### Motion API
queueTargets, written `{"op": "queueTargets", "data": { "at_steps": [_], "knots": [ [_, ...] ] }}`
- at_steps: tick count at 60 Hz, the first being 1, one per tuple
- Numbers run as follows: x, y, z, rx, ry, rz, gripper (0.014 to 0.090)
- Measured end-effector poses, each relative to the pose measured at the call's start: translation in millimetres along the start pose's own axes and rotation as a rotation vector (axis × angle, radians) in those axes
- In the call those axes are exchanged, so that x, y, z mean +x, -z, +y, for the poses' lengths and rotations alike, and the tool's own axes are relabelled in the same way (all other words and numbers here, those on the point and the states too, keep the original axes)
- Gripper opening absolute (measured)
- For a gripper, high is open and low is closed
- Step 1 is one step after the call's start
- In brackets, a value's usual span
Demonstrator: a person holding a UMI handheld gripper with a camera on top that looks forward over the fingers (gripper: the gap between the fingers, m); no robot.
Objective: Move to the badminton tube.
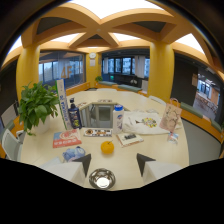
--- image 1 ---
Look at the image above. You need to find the round metal tin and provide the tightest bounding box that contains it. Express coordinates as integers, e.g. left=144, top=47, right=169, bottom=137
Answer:
left=88, top=167, right=117, bottom=191

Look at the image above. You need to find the white blue badminton tube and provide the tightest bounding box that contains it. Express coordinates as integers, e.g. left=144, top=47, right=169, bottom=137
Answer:
left=54, top=78, right=74, bottom=131

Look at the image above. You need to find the white bottle blue cap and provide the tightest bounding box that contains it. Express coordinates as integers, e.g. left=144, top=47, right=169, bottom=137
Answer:
left=112, top=104, right=125, bottom=135

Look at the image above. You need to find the white printed tote bag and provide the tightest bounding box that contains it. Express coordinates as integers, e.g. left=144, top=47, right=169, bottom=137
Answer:
left=121, top=110, right=184, bottom=136

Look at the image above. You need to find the small white booklet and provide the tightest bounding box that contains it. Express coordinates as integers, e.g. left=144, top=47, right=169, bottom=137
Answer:
left=116, top=132, right=145, bottom=148

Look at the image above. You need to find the white chair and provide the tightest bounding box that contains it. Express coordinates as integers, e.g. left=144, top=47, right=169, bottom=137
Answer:
left=1, top=128, right=25, bottom=162

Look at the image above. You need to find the dark blue pump bottle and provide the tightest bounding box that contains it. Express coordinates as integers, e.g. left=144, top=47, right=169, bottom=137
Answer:
left=67, top=97, right=83, bottom=130

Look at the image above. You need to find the blue white plastic packet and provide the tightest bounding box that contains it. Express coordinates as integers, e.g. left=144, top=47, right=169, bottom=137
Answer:
left=61, top=145, right=87, bottom=163

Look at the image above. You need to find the orange fruit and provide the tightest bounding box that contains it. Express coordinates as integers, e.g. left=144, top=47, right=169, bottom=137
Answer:
left=100, top=139, right=116, bottom=155

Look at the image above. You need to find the red white book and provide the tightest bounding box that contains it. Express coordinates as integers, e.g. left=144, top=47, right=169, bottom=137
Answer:
left=52, top=128, right=83, bottom=149

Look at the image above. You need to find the small printed card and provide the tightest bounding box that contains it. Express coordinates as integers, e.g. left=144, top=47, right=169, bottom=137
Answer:
left=166, top=131, right=180, bottom=145

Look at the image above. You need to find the green potted plant white pot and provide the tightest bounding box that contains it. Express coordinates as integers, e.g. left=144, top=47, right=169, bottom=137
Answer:
left=17, top=80, right=61, bottom=137

